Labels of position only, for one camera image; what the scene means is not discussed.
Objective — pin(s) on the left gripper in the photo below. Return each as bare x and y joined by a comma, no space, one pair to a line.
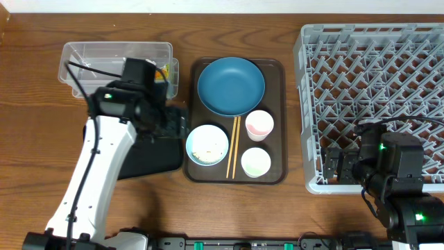
178,125

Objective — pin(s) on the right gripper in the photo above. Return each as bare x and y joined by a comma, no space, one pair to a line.
347,157

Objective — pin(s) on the yellow green snack wrapper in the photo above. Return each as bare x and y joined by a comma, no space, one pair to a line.
162,73

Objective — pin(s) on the dark blue plate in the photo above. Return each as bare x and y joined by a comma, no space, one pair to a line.
231,86

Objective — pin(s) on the pale green plastic cup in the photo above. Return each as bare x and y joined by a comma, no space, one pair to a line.
255,162

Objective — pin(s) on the pink plastic cup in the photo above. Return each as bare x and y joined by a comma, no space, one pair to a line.
259,125

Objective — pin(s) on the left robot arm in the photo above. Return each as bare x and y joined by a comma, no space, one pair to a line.
132,105

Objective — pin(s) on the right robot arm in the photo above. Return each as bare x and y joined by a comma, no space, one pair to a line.
388,167

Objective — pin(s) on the grey dishwasher rack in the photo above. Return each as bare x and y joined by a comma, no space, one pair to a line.
352,73

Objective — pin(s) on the black plastic bin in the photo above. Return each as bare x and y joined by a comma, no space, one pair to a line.
148,155

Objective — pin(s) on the light blue bowl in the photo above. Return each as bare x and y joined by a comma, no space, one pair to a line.
207,145

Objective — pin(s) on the left wooden chopstick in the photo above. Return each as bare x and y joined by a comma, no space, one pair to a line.
231,145

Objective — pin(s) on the wooden chopstick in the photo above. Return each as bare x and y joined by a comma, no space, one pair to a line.
236,145
231,145

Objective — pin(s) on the clear plastic bin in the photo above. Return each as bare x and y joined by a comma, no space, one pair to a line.
111,56

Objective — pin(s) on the right wooden chopstick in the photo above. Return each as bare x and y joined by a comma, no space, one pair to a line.
236,145

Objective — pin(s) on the brown serving tray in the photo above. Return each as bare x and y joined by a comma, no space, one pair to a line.
275,144

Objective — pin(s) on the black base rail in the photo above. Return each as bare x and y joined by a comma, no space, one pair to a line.
180,243

